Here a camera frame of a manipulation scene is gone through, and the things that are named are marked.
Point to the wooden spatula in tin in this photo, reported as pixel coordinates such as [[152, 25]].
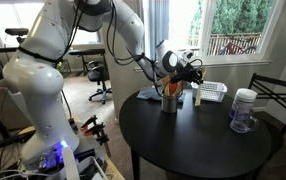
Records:
[[165, 82]]

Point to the clear glass mug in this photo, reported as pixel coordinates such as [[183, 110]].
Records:
[[244, 122]]

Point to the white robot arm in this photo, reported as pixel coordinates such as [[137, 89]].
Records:
[[35, 68]]

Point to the white plastic basket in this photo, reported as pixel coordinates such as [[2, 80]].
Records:
[[210, 90]]

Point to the silver tin utensil holder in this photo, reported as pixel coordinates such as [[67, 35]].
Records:
[[169, 104]]

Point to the black orange clamp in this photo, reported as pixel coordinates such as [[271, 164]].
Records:
[[92, 119], [101, 137]]

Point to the round black table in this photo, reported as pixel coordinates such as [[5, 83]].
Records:
[[193, 141]]

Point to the black metal chair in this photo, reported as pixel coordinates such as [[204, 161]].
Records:
[[264, 92]]

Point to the red spatula in tin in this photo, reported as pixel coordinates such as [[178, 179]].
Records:
[[172, 88]]

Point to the blue cloth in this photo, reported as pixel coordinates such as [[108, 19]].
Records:
[[150, 93]]

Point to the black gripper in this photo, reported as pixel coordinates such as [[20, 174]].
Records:
[[185, 71]]

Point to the wooden cooking spoon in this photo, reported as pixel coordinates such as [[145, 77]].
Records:
[[198, 94]]

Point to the black office chair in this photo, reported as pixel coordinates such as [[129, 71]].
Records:
[[96, 71]]

